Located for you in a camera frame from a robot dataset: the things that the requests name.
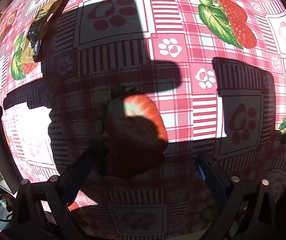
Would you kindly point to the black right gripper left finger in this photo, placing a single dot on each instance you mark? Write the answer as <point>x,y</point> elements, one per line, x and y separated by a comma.
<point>41,209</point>

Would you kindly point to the gold brown snack packet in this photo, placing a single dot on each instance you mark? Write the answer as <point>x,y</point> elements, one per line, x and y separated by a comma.
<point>40,29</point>

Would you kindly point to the pink strawberry checkered tablecloth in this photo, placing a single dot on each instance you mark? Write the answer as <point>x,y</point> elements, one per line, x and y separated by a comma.
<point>155,82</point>

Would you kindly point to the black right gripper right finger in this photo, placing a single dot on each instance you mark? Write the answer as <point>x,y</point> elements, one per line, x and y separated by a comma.
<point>245,209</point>

